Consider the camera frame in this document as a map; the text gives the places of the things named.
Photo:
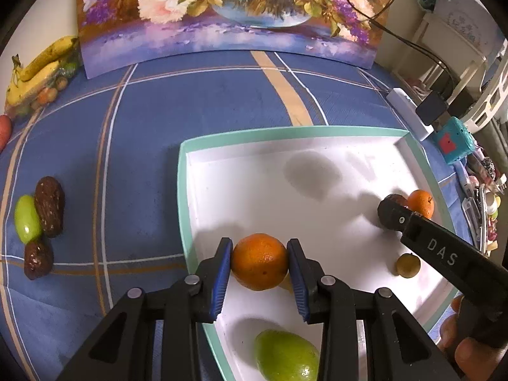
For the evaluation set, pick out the white plastic device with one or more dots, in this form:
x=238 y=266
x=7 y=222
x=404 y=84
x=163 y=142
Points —
x=466 y=174

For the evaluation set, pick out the olive round fruit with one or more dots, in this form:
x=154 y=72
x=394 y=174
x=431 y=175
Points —
x=408 y=264

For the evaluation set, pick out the white tray with teal rim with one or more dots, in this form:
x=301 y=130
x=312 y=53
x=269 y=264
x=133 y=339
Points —
x=278 y=190

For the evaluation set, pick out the grey metal clip tool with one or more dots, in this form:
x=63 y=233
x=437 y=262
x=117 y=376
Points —
x=471 y=222

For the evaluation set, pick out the white printed board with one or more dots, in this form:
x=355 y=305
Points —
x=468 y=12

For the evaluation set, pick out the flower painting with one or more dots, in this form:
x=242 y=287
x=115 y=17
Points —
x=198 y=39

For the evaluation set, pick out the yellow banana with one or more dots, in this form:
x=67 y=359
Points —
x=47 y=57
x=29 y=87

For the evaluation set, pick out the green mango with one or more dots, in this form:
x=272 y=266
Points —
x=27 y=219
x=283 y=355

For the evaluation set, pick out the white folding chair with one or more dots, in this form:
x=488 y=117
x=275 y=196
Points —
x=448 y=43

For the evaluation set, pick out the blue plaid tablecloth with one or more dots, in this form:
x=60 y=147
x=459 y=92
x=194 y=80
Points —
x=119 y=147

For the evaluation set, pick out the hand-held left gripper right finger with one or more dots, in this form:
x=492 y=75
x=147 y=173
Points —
x=297 y=281

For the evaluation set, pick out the white power strip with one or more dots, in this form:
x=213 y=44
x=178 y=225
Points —
x=399 y=99

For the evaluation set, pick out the black power adapter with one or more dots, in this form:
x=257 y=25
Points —
x=430 y=107

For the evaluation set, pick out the small orange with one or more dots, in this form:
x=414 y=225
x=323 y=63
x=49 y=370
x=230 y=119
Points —
x=421 y=204

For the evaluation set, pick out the pile of small trinkets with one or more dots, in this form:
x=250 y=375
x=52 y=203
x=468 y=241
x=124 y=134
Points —
x=490 y=194

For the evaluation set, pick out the peach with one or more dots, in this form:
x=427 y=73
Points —
x=3 y=131

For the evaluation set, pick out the person's right hand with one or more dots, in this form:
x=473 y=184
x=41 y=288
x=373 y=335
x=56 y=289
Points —
x=480 y=355

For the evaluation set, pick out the large orange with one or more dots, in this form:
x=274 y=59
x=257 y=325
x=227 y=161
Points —
x=260 y=261

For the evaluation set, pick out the teal small box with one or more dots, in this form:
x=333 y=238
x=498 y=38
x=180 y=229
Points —
x=456 y=139

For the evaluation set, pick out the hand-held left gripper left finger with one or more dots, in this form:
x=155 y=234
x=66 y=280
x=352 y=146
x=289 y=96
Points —
x=222 y=281

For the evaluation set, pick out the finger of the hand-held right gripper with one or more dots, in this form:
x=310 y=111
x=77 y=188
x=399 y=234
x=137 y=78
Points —
x=391 y=214

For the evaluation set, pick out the clear bag of small fruits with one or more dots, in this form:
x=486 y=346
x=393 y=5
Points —
x=47 y=95

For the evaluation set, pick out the white lattice chair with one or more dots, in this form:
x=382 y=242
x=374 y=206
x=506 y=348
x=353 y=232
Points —
x=492 y=95

